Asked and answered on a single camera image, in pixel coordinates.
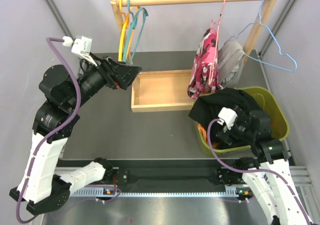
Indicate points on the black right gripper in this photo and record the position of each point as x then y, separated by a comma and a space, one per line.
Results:
225, 132

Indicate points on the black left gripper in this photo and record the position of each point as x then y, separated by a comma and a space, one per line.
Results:
118, 74

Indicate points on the orange white trousers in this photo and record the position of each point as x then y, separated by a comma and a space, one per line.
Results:
203, 132

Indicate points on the black trousers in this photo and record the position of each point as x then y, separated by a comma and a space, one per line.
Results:
206, 108

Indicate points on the orange plastic hanger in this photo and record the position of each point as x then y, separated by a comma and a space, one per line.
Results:
124, 27

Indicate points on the teal plastic hanger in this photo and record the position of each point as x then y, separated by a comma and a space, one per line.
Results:
132, 28

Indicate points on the pink camouflage trousers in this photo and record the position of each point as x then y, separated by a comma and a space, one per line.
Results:
205, 73

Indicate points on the pink wire hanger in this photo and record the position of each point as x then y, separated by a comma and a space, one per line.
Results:
217, 35

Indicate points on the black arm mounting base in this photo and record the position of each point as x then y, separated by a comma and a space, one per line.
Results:
180, 178

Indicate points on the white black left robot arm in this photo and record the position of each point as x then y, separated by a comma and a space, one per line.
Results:
42, 189

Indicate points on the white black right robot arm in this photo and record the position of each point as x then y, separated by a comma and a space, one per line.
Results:
268, 173

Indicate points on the grey trousers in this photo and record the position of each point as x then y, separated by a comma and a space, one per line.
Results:
230, 63

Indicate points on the olive green plastic basket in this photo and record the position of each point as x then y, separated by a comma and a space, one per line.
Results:
266, 100

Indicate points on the wooden clothes rack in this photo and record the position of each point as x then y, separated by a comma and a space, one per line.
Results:
158, 91

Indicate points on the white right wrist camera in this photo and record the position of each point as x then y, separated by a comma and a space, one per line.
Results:
226, 118

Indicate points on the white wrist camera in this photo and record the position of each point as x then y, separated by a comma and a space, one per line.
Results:
81, 47
226, 118

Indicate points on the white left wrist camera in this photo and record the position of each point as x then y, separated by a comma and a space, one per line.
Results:
81, 47

